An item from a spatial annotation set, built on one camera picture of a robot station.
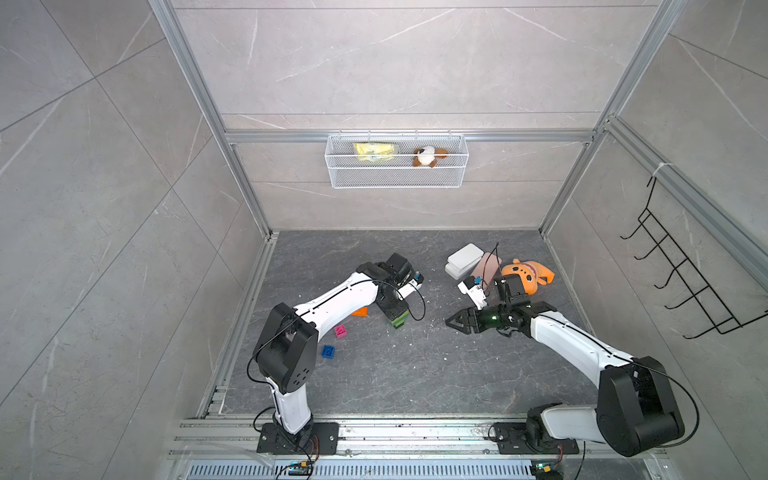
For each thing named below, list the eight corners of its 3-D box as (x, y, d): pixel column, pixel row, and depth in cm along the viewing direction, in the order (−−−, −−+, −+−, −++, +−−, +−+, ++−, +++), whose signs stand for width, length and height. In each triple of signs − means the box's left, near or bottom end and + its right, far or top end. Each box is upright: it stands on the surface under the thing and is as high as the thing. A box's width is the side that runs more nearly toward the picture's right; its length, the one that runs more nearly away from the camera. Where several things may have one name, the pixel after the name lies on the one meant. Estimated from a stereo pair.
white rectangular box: (459, 284, 106) (462, 274, 102) (442, 270, 110) (445, 261, 106) (483, 263, 112) (487, 253, 108) (467, 251, 116) (470, 241, 112)
